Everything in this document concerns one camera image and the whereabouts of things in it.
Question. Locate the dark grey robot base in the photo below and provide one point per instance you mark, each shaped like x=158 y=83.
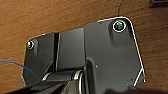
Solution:
x=106 y=56

